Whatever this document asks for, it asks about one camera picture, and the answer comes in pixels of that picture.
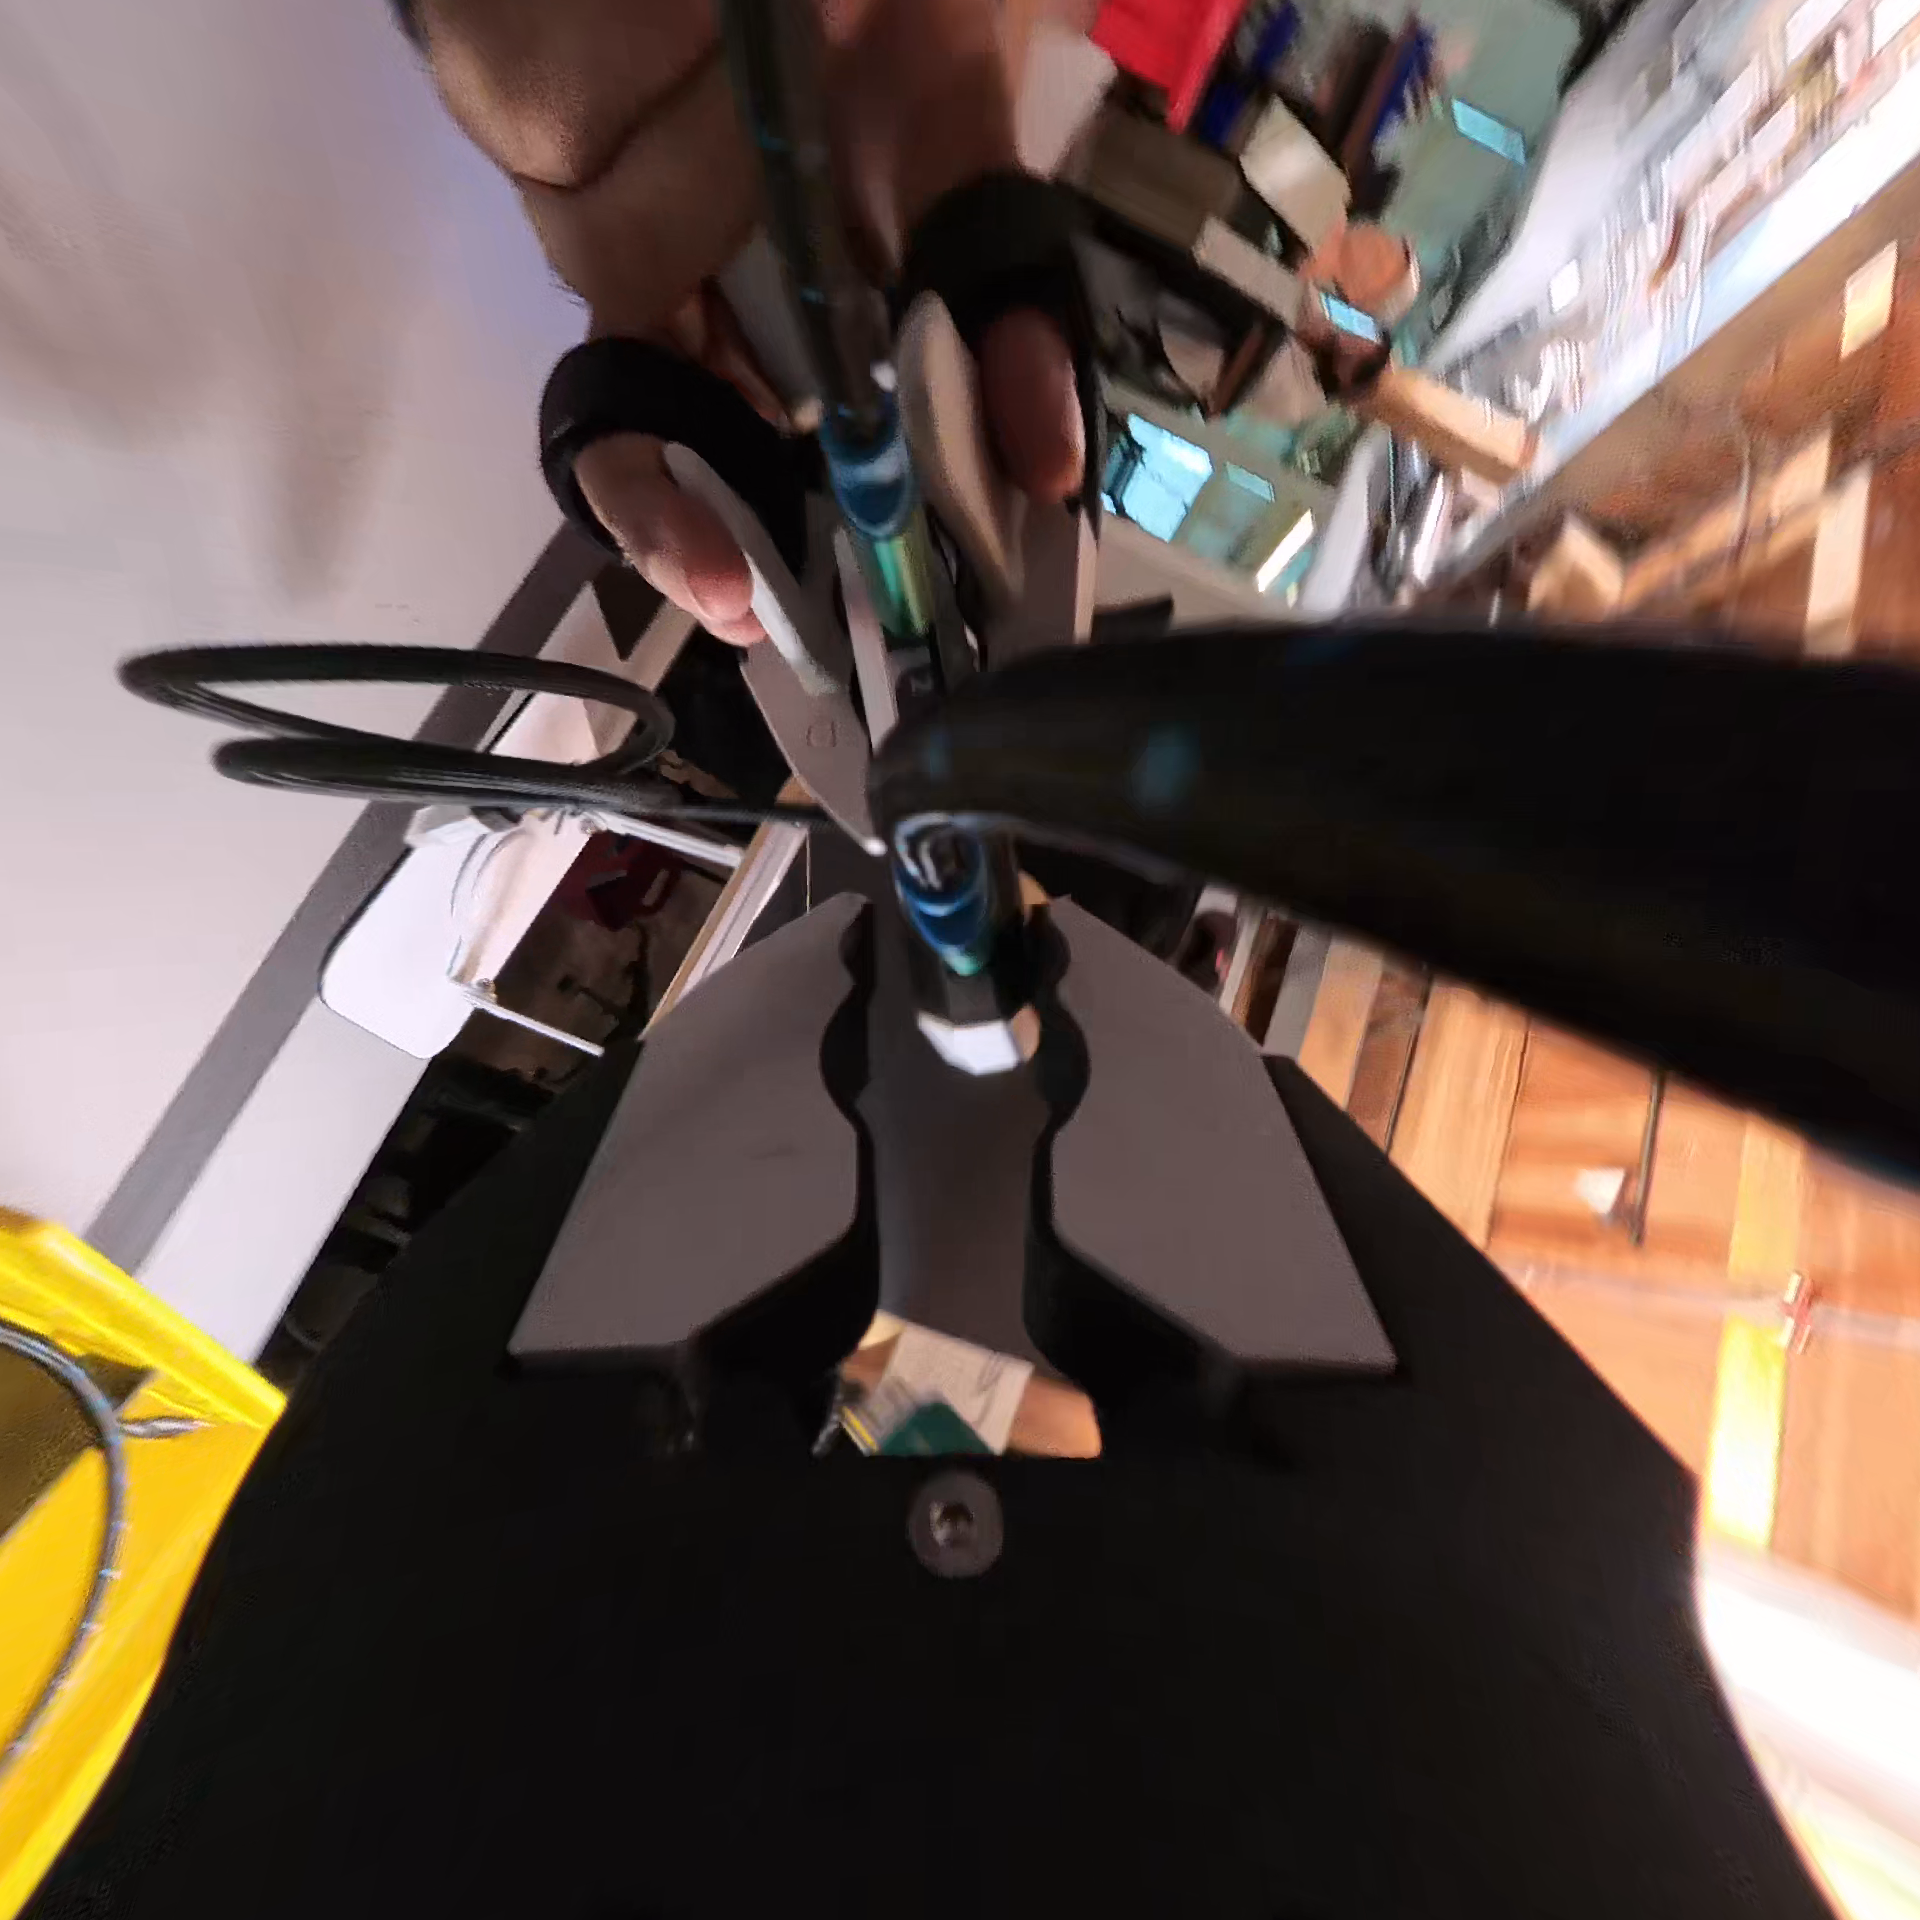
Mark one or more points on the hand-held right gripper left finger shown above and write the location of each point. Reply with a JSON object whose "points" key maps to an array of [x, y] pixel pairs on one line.
{"points": [[691, 1187]]}

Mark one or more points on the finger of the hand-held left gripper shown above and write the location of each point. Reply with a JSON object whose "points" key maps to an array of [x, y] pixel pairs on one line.
{"points": [[817, 720], [1058, 585]]}

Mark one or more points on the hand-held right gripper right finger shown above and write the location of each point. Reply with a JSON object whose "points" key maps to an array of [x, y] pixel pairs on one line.
{"points": [[1214, 1198]]}

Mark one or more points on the yellow divided storage bin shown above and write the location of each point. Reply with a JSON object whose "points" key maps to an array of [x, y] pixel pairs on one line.
{"points": [[105, 1573]]}

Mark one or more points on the person's left hand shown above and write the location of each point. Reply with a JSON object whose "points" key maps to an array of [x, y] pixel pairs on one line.
{"points": [[659, 163]]}

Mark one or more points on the white metal stand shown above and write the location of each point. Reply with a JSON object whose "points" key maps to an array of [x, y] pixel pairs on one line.
{"points": [[407, 943]]}

